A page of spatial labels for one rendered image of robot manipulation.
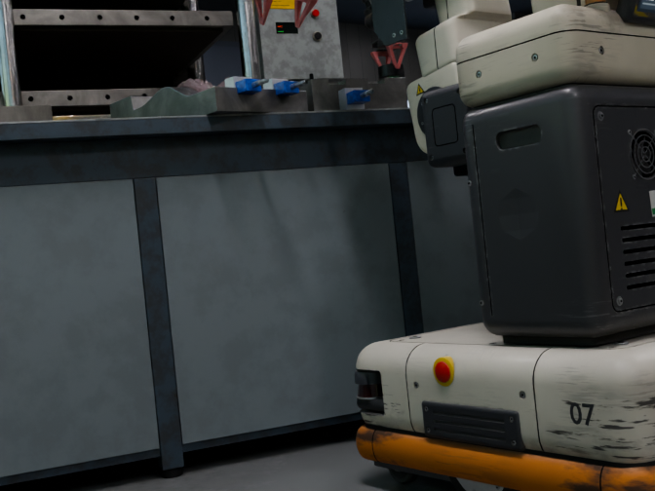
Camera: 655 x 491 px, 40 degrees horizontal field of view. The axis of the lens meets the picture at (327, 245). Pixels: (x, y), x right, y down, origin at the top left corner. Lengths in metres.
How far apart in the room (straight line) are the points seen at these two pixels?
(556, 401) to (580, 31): 0.56
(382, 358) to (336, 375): 0.48
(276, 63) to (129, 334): 1.41
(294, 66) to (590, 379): 2.04
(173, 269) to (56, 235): 0.27
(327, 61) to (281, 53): 0.17
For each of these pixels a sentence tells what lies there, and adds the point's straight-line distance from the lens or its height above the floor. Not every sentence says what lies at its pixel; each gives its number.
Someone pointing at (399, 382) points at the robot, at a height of 0.21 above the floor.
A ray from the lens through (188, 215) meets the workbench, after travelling 2.06.
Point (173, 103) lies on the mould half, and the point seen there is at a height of 0.85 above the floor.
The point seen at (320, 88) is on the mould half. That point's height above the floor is 0.87.
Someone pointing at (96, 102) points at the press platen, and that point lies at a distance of 2.91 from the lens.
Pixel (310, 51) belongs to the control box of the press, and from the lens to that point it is 3.21.
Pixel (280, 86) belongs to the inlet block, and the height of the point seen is 0.86.
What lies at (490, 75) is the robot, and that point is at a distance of 1.52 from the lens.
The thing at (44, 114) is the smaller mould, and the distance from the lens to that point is 2.19.
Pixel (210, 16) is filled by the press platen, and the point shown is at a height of 1.27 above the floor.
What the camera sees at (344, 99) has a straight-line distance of 2.18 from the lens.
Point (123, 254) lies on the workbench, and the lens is 2.02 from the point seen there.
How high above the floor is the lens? 0.47
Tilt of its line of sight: level
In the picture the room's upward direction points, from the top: 6 degrees counter-clockwise
